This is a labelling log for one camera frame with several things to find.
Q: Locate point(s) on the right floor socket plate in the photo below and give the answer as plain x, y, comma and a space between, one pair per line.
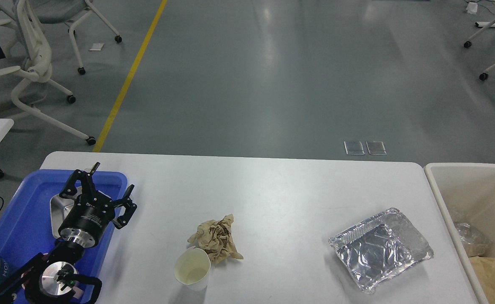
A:
376, 148

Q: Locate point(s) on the beige plastic bin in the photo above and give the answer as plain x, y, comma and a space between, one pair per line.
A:
465, 192

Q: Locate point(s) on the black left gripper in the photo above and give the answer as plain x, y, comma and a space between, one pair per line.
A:
88, 219

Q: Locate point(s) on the stainless steel tray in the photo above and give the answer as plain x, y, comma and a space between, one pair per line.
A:
59, 210

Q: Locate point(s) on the aluminium foil container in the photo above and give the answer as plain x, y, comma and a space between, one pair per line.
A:
380, 248

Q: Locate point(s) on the brown paper bag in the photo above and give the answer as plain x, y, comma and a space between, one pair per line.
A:
484, 268

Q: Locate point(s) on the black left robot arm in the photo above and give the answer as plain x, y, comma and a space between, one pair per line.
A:
59, 261

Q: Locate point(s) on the crumpled brown paper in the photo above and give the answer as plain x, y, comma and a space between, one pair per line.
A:
215, 238

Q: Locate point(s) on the blue plastic tray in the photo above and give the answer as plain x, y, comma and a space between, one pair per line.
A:
26, 228

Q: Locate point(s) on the white paper on floor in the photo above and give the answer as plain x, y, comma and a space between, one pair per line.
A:
96, 47

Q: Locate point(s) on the white office chair front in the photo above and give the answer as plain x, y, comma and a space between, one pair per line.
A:
17, 73

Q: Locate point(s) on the left floor socket plate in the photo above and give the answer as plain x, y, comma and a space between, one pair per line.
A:
354, 148

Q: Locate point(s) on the floor socket plate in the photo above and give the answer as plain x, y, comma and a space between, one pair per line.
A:
354, 148
376, 148

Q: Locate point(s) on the clear plastic bag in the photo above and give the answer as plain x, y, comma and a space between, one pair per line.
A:
473, 241

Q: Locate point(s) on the cream paper cup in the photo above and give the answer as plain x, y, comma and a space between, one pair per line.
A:
192, 269

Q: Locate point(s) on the pink HOME mug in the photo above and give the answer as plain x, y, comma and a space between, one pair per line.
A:
45, 289

